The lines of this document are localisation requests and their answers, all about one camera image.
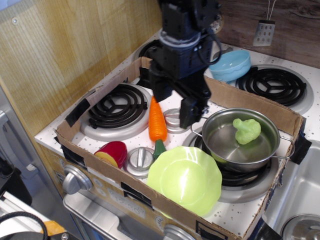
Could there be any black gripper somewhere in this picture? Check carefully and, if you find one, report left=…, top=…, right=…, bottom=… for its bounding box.
left=147, top=37, right=212, bottom=129

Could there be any light green toy broccoli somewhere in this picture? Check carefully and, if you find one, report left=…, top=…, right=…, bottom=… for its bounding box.
left=232, top=118, right=261, bottom=145

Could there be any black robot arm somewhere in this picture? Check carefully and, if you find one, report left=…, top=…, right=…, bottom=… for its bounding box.
left=143, top=0, right=221, bottom=129

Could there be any silver stove knob centre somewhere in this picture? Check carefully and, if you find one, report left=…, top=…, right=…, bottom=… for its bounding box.
left=163, top=108, right=190, bottom=134

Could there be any silver stove knob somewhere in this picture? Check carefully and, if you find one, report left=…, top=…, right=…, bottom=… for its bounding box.
left=123, top=147, right=154, bottom=179
left=163, top=108, right=190, bottom=134

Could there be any orange toy carrot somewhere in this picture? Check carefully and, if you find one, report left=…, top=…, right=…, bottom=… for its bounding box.
left=148, top=96, right=168, bottom=160

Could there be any brown cardboard fence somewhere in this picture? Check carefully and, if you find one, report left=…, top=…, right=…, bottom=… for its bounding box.
left=55, top=57, right=304, bottom=240

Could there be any black front left burner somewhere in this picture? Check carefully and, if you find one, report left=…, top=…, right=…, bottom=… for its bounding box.
left=80, top=83, right=152, bottom=142

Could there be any black burner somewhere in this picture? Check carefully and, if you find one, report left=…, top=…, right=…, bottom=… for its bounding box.
left=235, top=64, right=314, bottom=115
left=80, top=83, right=152, bottom=142
left=132, top=39, right=162, bottom=61
left=182, top=126, right=280, bottom=204

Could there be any black back left burner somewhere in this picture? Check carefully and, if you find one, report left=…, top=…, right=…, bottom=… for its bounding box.
left=132, top=39, right=162, bottom=61

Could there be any light blue plastic bowl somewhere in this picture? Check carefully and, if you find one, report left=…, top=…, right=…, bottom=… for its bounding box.
left=208, top=50, right=251, bottom=82

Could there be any silver stove knob front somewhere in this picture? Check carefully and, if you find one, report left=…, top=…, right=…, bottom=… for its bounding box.
left=123, top=147, right=154, bottom=179

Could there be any stainless steel pot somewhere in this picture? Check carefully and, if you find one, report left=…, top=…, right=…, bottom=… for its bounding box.
left=198, top=108, right=283, bottom=173

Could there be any light green plastic plate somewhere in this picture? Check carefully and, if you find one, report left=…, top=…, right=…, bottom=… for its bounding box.
left=146, top=146, right=222, bottom=217

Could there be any hanging metal strainer spoon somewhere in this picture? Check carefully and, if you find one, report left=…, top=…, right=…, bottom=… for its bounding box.
left=210, top=13, right=225, bottom=34

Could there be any black front right burner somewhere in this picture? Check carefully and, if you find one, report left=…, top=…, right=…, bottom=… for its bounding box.
left=182, top=126, right=280, bottom=204

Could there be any hanging metal spatula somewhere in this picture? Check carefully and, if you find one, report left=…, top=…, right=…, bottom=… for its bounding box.
left=252, top=0, right=276, bottom=47

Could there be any black back right burner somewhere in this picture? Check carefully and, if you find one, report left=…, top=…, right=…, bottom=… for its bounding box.
left=235, top=64, right=314, bottom=115

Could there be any silver oven knob left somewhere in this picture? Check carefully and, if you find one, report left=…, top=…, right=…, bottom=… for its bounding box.
left=62, top=164, right=93, bottom=195

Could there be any silver oven knob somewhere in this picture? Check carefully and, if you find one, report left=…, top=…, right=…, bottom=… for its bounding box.
left=163, top=224, right=195, bottom=240
left=62, top=164, right=93, bottom=195

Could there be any silver oven knob right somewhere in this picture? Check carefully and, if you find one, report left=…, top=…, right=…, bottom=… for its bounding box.
left=163, top=224, right=195, bottom=240

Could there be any silver toy sink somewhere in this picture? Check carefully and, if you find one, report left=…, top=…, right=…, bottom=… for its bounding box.
left=263, top=140, right=320, bottom=240

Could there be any orange object bottom left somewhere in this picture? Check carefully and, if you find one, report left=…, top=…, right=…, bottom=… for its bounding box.
left=44, top=220, right=66, bottom=237

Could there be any silver oven door handle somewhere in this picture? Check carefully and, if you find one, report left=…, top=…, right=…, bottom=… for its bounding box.
left=63, top=193, right=130, bottom=240

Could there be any black cable bottom left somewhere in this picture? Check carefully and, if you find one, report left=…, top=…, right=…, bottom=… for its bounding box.
left=0, top=211, right=48, bottom=240

